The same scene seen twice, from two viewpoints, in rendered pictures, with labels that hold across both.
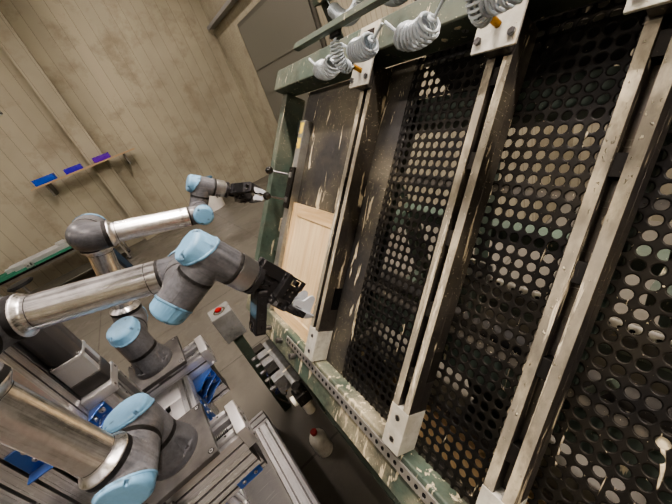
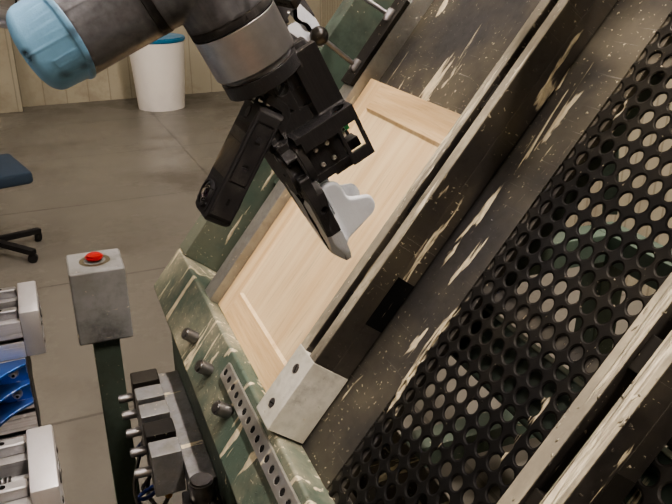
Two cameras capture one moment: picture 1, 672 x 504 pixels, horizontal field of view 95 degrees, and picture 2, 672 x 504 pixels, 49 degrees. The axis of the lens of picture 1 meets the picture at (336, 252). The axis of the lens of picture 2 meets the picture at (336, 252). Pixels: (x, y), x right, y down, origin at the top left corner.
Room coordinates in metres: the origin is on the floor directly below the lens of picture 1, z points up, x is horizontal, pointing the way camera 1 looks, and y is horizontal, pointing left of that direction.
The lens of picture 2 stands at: (-0.04, 0.10, 1.60)
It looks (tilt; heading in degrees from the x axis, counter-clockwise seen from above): 23 degrees down; 3
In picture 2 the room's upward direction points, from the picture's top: straight up
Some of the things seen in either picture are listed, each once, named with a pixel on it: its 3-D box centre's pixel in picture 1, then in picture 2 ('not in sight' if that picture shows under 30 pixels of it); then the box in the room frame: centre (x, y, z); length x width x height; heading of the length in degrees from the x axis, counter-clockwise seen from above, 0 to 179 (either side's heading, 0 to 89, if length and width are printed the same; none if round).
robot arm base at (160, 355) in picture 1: (148, 356); not in sight; (1.06, 0.89, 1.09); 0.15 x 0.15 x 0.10
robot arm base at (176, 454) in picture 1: (164, 443); not in sight; (0.62, 0.67, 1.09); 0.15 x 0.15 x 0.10
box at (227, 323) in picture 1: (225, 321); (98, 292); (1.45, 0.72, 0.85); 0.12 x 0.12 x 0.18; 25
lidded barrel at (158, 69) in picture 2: (208, 194); (158, 72); (7.36, 2.26, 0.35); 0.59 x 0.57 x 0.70; 26
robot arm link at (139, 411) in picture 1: (138, 423); not in sight; (0.61, 0.67, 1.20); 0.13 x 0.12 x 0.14; 13
